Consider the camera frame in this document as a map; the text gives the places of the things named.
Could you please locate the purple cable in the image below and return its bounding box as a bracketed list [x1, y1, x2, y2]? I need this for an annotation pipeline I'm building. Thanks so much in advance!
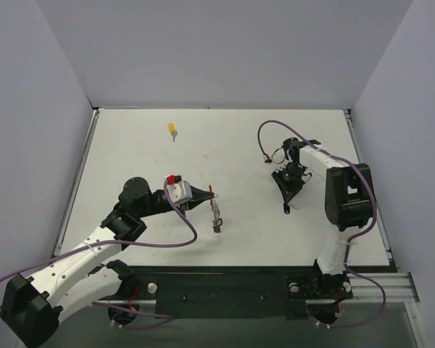
[257, 120, 387, 330]
[0, 179, 199, 330]

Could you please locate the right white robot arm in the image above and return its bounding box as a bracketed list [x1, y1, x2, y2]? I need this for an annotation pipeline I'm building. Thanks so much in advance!
[271, 137, 373, 297]

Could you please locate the chain of metal keyrings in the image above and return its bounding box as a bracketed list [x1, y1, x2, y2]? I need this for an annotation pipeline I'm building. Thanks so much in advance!
[209, 194, 224, 233]

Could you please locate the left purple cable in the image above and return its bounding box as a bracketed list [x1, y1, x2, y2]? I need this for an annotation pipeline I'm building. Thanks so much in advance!
[0, 179, 199, 330]

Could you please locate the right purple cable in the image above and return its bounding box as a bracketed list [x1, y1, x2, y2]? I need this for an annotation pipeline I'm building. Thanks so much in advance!
[257, 120, 387, 330]

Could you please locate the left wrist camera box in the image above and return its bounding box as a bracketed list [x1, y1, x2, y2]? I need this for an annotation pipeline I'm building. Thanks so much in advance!
[165, 175, 192, 204]

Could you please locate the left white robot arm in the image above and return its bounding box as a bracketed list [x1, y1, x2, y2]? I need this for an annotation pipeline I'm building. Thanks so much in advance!
[0, 175, 215, 347]

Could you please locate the dark blue tagged key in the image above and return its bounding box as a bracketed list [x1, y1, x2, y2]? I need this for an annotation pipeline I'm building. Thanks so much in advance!
[283, 204, 299, 215]

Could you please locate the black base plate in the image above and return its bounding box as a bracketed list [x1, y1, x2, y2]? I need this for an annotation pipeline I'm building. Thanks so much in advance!
[104, 266, 355, 322]

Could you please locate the yellow tagged key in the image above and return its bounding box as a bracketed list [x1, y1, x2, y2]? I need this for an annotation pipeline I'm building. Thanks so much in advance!
[168, 123, 178, 141]

